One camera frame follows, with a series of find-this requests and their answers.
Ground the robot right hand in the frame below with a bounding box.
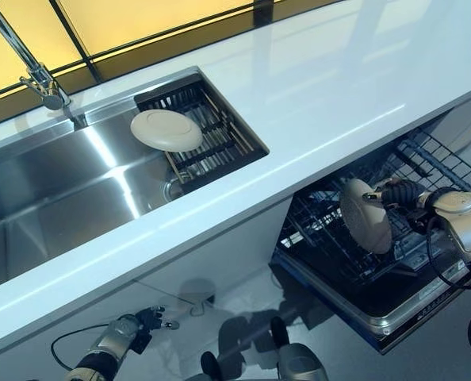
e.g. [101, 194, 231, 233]
[361, 178, 427, 210]

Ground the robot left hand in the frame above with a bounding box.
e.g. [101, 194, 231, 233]
[133, 304, 181, 338]

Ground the cream round plate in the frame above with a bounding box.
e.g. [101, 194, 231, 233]
[339, 177, 393, 255]
[129, 109, 205, 153]

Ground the black dishwasher door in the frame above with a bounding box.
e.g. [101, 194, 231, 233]
[270, 237, 471, 355]

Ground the white cabinet door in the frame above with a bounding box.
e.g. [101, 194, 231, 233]
[428, 90, 471, 152]
[134, 193, 293, 309]
[0, 277, 193, 381]

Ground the black robot left foot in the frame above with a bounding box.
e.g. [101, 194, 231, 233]
[200, 350, 221, 381]

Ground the black robot foot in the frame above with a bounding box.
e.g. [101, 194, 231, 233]
[270, 315, 291, 351]
[200, 350, 221, 381]

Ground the black robot right foot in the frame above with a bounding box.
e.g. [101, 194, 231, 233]
[270, 315, 291, 351]

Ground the stainless steel sink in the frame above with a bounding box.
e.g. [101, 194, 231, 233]
[0, 66, 270, 295]

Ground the black and steel dish rack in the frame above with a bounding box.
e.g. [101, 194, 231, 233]
[133, 76, 270, 196]

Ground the chrome kitchen faucet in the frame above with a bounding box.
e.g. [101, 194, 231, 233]
[0, 0, 75, 113]

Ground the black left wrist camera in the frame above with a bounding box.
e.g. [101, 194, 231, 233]
[129, 330, 154, 355]

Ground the dishwasher upper wire rack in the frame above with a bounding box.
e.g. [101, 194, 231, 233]
[392, 125, 471, 200]

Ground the dishwasher wire rack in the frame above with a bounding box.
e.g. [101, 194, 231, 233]
[392, 125, 471, 200]
[278, 177, 433, 287]

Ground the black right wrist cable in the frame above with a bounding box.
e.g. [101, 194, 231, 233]
[424, 221, 471, 371]

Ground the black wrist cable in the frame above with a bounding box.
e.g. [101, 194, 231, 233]
[424, 221, 471, 371]
[50, 322, 110, 371]

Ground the dishwasher lower wire rack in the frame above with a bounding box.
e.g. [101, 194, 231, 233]
[278, 177, 433, 287]

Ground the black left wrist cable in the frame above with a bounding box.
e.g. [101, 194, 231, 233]
[50, 322, 110, 371]

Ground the yellow window with dark frame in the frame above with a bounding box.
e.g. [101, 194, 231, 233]
[0, 0, 347, 130]

